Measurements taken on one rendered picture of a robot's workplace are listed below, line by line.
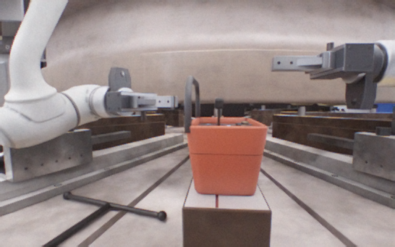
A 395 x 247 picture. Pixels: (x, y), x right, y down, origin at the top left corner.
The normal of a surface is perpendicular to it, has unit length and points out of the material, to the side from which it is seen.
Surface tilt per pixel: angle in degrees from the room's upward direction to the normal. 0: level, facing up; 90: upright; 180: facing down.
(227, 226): 90
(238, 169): 97
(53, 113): 91
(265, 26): 90
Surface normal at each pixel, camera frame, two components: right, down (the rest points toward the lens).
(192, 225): -0.09, 0.11
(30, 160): 0.88, 0.04
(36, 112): 0.72, 0.07
